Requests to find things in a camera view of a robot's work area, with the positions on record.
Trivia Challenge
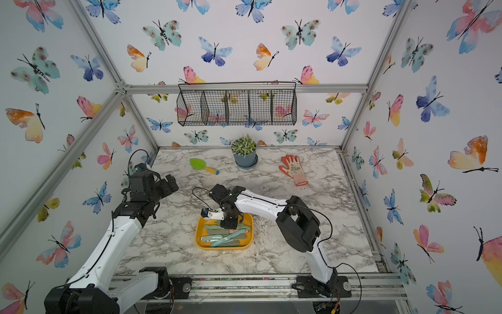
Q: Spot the teal ceramic sheathed knife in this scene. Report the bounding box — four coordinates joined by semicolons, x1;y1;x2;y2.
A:
210;229;247;247

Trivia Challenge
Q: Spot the green toy garden trowel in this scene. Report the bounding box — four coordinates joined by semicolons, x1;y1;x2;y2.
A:
190;158;219;175

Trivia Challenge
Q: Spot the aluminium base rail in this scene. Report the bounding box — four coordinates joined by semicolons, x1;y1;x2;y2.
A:
165;273;408;303

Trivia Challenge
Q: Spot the black wire wall basket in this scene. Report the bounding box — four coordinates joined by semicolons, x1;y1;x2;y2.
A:
175;81;298;130

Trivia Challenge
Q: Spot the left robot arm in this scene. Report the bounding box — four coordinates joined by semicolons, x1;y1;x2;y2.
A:
44;164;179;313

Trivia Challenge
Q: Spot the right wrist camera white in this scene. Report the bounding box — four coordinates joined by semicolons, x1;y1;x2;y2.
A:
201;208;225;221

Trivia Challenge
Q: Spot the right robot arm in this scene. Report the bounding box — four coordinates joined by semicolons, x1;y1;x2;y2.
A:
201;184;352;298

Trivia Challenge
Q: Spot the red and pink glove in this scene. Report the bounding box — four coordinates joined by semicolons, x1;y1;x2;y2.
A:
278;154;309;187

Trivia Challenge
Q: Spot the potted green plant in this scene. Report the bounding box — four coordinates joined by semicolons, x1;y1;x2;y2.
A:
231;135;258;169

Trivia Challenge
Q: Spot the yellow plastic storage tray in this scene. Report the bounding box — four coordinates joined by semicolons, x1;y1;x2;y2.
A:
195;213;254;251

